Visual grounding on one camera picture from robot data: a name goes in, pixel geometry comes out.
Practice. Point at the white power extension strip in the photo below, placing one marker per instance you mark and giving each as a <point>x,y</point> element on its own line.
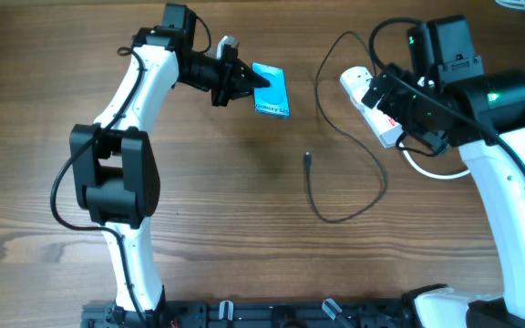
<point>384,127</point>

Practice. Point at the white USB charger plug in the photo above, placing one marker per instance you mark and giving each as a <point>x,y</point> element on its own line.
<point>357,94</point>

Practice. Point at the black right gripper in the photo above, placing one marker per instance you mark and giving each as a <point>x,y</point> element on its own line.
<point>400,84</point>

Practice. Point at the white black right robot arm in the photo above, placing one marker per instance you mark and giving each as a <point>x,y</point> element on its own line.
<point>447,101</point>

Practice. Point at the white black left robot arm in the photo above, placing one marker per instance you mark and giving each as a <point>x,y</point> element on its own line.
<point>115,172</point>

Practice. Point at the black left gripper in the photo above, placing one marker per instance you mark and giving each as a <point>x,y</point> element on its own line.
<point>232,83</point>

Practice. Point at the blue Galaxy smartphone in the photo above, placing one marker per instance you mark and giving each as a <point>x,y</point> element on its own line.
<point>271,100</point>

